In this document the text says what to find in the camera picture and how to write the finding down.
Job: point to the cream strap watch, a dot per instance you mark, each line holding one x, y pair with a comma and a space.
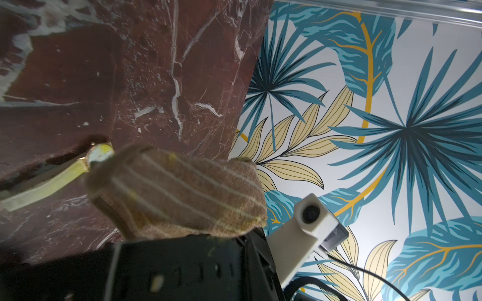
49, 182

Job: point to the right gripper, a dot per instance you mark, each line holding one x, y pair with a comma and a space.
196, 267

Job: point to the beige striped cloth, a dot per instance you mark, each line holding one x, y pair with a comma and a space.
154, 194

